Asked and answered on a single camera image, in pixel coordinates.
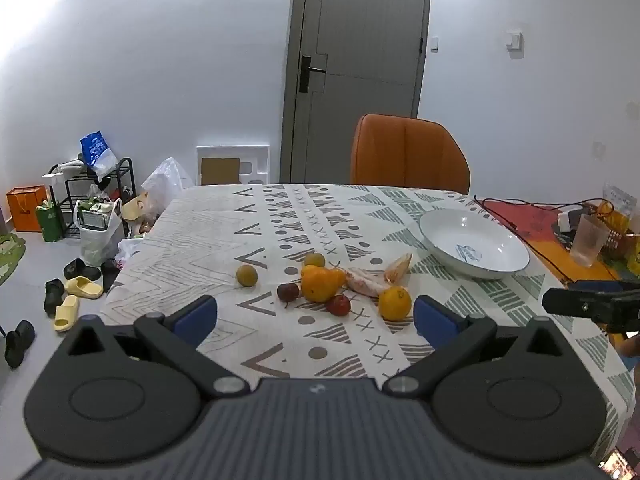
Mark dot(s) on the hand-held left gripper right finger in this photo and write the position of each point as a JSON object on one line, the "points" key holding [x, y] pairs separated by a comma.
{"points": [[432, 321]]}

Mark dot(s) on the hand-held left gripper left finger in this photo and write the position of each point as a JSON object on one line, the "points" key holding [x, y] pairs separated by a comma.
{"points": [[197, 319]]}

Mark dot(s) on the white light switch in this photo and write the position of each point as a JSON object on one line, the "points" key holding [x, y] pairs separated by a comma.
{"points": [[514, 40]]}

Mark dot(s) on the yellow-green round fruit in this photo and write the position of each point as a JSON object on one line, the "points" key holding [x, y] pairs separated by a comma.
{"points": [[314, 260], [247, 276]]}

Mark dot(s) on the peeled orange segment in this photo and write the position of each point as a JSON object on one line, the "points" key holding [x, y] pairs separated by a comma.
{"points": [[398, 268]]}

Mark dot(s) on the orange paper bag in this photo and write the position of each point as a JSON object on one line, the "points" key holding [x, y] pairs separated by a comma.
{"points": [[25, 209]]}

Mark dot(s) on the brown cardboard sheet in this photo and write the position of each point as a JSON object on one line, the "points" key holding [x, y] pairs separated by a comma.
{"points": [[220, 171]]}

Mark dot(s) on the yellow basket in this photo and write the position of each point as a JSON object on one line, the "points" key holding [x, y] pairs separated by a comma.
{"points": [[620, 230]]}

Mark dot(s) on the blue and white bag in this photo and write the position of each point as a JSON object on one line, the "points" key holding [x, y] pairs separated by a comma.
{"points": [[97, 152]]}

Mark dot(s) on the beige paper bag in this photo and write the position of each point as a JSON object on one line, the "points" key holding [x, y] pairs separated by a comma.
{"points": [[136, 207]]}

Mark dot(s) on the filled white plastic bag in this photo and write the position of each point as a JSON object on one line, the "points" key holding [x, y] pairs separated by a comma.
{"points": [[97, 240]]}

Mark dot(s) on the red orange printed cloth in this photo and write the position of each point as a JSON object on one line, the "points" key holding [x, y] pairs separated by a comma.
{"points": [[540, 221]]}

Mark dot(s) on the dark red plum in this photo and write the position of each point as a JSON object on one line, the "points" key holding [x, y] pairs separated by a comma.
{"points": [[288, 291]]}

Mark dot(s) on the black shoe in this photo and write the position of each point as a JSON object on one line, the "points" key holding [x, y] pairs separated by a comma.
{"points": [[82, 270], [20, 342], [110, 275], [54, 296]]}

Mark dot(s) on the clear plastic packet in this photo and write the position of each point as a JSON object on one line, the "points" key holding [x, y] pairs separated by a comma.
{"points": [[620, 197]]}

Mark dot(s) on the clear plastic cup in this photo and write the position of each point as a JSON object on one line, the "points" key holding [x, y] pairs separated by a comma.
{"points": [[590, 242]]}

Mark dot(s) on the grey door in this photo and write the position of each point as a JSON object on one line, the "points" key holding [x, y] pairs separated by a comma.
{"points": [[370, 35]]}

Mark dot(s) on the small red apple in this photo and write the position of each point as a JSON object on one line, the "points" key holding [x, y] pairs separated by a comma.
{"points": [[339, 305]]}

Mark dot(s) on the orange chair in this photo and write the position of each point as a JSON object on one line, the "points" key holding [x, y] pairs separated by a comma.
{"points": [[410, 152]]}

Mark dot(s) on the black metal rack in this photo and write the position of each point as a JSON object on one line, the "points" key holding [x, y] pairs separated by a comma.
{"points": [[125, 180]]}

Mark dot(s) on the white charger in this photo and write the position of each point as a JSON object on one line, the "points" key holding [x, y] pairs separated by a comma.
{"points": [[569, 221]]}

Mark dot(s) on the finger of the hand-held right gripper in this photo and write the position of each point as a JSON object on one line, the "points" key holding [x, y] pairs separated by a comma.
{"points": [[600, 285], [570, 302]]}

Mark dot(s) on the white bowl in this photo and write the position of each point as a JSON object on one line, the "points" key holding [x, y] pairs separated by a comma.
{"points": [[472, 240]]}

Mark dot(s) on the small wall switch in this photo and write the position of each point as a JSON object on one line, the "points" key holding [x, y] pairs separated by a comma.
{"points": [[434, 43]]}

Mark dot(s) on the green bag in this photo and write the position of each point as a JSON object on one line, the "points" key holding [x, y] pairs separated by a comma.
{"points": [[50, 222]]}

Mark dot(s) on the yellow slipper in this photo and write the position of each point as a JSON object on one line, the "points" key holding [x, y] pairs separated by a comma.
{"points": [[82, 287], [66, 314]]}

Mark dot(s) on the white foam packing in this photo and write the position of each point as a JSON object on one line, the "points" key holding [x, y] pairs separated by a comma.
{"points": [[255, 157]]}

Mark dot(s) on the round orange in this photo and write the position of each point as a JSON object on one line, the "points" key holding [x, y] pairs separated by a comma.
{"points": [[315, 287], [395, 304]]}

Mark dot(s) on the white plastic item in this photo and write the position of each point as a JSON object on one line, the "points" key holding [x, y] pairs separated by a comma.
{"points": [[62, 170]]}

